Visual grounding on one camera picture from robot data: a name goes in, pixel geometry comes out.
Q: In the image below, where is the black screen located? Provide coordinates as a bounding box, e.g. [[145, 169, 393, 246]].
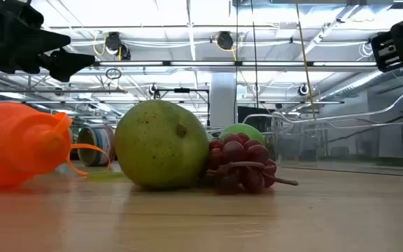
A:
[[237, 106, 276, 133]]

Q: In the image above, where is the silver air duct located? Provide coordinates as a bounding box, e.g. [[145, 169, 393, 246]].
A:
[[322, 66, 403, 102]]

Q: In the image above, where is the orange plastic bottle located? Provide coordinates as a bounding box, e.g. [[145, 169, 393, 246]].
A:
[[0, 101, 112, 188]]

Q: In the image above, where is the black gantry frame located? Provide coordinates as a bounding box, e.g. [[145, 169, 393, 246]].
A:
[[154, 87, 211, 127]]

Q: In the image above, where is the blue label tuna can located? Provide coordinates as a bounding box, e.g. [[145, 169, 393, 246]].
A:
[[76, 124, 116, 167]]

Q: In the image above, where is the hanging black cable loop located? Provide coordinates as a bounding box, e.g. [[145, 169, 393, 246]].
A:
[[105, 67, 122, 81]]

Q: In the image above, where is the white building column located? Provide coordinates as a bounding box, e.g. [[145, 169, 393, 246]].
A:
[[209, 71, 238, 127]]

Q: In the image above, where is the thin black hanging cable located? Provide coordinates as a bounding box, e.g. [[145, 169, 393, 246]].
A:
[[234, 0, 240, 106]]

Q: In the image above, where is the white cable coil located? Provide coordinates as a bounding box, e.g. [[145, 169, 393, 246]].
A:
[[358, 41, 374, 62]]

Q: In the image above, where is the black cable with coil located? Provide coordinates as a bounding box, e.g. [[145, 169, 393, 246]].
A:
[[250, 0, 260, 110]]

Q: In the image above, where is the red grape bunch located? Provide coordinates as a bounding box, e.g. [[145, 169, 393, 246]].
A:
[[204, 132, 299, 195]]

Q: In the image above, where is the green pear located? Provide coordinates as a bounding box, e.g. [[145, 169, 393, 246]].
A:
[[113, 99, 211, 190]]

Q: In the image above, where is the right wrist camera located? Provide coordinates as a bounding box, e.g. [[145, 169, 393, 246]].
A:
[[369, 30, 403, 74]]

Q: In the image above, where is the green apple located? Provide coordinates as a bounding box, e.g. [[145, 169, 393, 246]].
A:
[[218, 122, 266, 146]]

